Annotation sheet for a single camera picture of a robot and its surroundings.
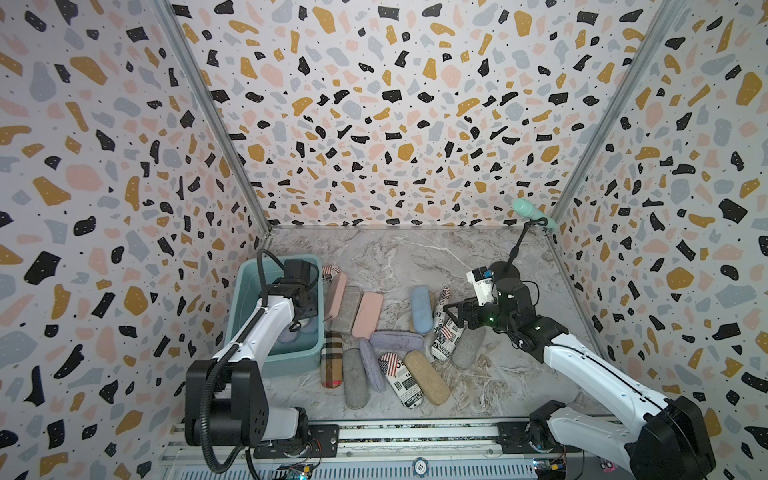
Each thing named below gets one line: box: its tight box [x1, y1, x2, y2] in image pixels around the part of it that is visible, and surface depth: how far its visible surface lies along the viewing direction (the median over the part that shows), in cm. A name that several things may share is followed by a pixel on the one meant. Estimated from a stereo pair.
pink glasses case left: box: [325, 272, 348, 321], surface depth 96 cm
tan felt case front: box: [404, 350, 450, 406], surface depth 83 cm
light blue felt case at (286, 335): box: [277, 324, 299, 343], surface depth 89 cm
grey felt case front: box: [342, 348, 371, 410], surface depth 82 cm
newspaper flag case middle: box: [430, 317, 464, 359], surface depth 90 cm
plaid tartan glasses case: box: [320, 331, 343, 389], surface depth 85 cm
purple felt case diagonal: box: [358, 338, 386, 393], surface depth 83 cm
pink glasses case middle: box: [351, 292, 384, 340], surface depth 96 cm
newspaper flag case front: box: [378, 352, 424, 409], surface depth 82 cm
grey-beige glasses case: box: [329, 285, 363, 333], surface depth 95 cm
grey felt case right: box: [452, 326, 486, 369], surface depth 89 cm
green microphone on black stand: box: [503, 198, 558, 273], surface depth 87 cm
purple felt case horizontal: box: [370, 331, 424, 352], surface depth 88 cm
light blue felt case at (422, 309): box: [411, 285, 433, 335], surface depth 93 cm
